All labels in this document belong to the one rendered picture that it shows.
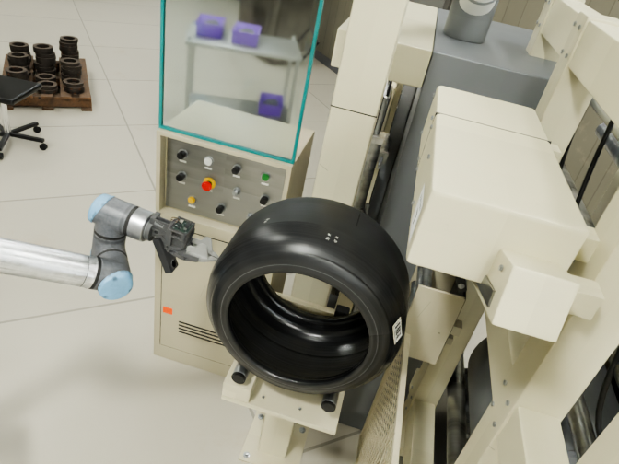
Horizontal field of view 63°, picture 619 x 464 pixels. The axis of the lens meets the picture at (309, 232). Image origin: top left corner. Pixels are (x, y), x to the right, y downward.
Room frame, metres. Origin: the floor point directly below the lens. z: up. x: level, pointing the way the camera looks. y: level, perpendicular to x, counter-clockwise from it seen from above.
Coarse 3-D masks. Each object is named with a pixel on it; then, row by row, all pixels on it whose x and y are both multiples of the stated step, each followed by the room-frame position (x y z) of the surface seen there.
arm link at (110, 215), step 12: (96, 204) 1.13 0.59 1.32; (108, 204) 1.14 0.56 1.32; (120, 204) 1.15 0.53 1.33; (132, 204) 1.17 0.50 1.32; (96, 216) 1.12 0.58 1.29; (108, 216) 1.12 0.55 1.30; (120, 216) 1.12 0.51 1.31; (96, 228) 1.12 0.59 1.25; (108, 228) 1.12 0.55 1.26; (120, 228) 1.11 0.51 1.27
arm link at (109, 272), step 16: (0, 240) 0.91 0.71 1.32; (16, 240) 0.94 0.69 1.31; (0, 256) 0.88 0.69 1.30; (16, 256) 0.89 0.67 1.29; (32, 256) 0.92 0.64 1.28; (48, 256) 0.94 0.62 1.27; (64, 256) 0.97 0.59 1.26; (80, 256) 1.00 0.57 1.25; (96, 256) 1.03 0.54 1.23; (112, 256) 1.07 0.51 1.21; (0, 272) 0.87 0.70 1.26; (16, 272) 0.88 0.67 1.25; (32, 272) 0.90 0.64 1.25; (48, 272) 0.92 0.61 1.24; (64, 272) 0.94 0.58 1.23; (80, 272) 0.96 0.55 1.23; (96, 272) 0.98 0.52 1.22; (112, 272) 1.01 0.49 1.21; (128, 272) 1.03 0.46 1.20; (96, 288) 0.98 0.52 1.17; (112, 288) 0.99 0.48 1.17; (128, 288) 1.01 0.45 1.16
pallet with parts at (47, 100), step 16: (16, 48) 4.96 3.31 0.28; (48, 48) 4.76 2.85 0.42; (64, 48) 5.17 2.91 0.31; (16, 64) 4.60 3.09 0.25; (32, 64) 4.97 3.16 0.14; (48, 64) 4.74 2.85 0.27; (64, 64) 4.64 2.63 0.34; (80, 64) 4.76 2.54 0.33; (32, 80) 4.58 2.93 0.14; (48, 80) 4.51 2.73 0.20; (64, 80) 4.52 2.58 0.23; (80, 80) 4.60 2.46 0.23; (32, 96) 4.25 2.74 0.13; (48, 96) 4.31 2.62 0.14; (64, 96) 4.38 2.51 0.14; (80, 96) 4.46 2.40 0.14
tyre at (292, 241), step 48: (240, 240) 1.06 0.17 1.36; (288, 240) 1.02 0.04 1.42; (384, 240) 1.15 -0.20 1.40; (240, 288) 1.23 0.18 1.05; (336, 288) 0.97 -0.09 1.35; (384, 288) 0.99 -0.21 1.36; (240, 336) 1.10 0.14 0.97; (288, 336) 1.21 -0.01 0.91; (336, 336) 1.22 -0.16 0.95; (384, 336) 0.96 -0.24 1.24; (288, 384) 0.98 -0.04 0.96; (336, 384) 0.96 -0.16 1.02
